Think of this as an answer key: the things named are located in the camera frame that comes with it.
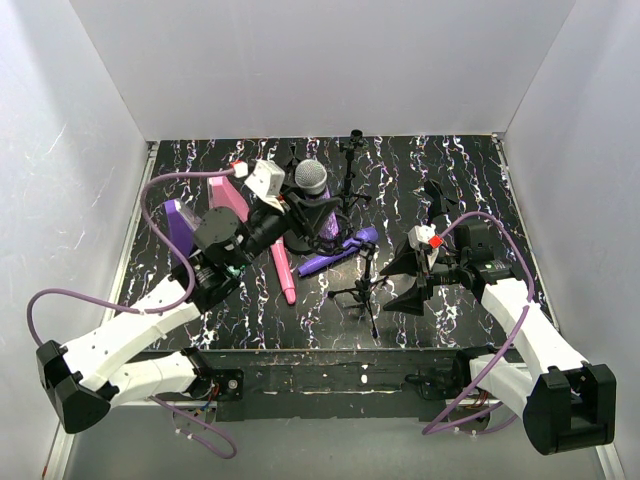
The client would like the purple glitter microphone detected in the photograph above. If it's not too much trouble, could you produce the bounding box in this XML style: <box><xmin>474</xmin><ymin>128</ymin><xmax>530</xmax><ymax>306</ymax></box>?
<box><xmin>293</xmin><ymin>159</ymin><xmax>342</xmax><ymax>241</ymax></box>

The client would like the pink plastic microphone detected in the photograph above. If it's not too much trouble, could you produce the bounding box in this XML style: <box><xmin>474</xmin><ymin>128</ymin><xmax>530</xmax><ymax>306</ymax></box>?
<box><xmin>270</xmin><ymin>238</ymin><xmax>297</xmax><ymax>305</ymax></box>

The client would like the tripod stand with shock mount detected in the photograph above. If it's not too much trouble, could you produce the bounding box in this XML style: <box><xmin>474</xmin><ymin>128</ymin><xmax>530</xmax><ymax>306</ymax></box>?
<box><xmin>298</xmin><ymin>226</ymin><xmax>388</xmax><ymax>339</ymax></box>

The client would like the purple plastic microphone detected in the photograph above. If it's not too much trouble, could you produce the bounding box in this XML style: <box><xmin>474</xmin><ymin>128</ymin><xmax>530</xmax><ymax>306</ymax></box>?
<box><xmin>298</xmin><ymin>227</ymin><xmax>379</xmax><ymax>277</ymax></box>

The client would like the round base stand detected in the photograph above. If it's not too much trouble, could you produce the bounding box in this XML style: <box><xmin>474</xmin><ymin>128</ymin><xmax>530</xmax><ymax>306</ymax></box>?
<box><xmin>282</xmin><ymin>154</ymin><xmax>326</xmax><ymax>254</ymax></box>
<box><xmin>424</xmin><ymin>179</ymin><xmax>456</xmax><ymax>225</ymax></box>

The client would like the tripod stand with clip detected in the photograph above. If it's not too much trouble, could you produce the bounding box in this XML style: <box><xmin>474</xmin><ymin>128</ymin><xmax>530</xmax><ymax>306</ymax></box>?
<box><xmin>329</xmin><ymin>129</ymin><xmax>372</xmax><ymax>219</ymax></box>

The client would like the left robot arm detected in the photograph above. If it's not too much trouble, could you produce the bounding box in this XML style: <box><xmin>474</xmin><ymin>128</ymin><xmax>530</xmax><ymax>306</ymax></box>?
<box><xmin>36</xmin><ymin>190</ymin><xmax>339</xmax><ymax>434</ymax></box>

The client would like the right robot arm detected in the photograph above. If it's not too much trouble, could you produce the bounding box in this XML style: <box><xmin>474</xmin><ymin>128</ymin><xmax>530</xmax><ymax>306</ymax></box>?
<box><xmin>381</xmin><ymin>219</ymin><xmax>617</xmax><ymax>455</ymax></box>

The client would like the pink metronome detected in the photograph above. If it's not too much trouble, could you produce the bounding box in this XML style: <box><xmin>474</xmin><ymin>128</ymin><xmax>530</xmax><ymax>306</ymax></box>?
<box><xmin>208</xmin><ymin>176</ymin><xmax>249</xmax><ymax>222</ymax></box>

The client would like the purple metronome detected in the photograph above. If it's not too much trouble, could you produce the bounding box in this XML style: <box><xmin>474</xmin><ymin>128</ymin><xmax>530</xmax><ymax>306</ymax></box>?
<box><xmin>164</xmin><ymin>199</ymin><xmax>201</xmax><ymax>258</ymax></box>

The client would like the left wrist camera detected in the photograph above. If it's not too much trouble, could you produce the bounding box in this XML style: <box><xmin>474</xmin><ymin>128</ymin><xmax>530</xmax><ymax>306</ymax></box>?
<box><xmin>244</xmin><ymin>160</ymin><xmax>285</xmax><ymax>212</ymax></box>

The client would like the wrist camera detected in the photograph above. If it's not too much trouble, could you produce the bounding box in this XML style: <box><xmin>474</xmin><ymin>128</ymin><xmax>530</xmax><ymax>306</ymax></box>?
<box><xmin>408</xmin><ymin>224</ymin><xmax>444</xmax><ymax>267</ymax></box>
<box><xmin>244</xmin><ymin>160</ymin><xmax>285</xmax><ymax>212</ymax></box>

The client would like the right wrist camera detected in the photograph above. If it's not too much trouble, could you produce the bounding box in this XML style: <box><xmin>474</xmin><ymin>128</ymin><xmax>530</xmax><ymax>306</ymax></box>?
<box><xmin>408</xmin><ymin>224</ymin><xmax>444</xmax><ymax>267</ymax></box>

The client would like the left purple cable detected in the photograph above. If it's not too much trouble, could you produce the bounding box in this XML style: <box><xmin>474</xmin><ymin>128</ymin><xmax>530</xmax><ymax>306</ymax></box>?
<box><xmin>26</xmin><ymin>159</ymin><xmax>251</xmax><ymax>351</ymax></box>

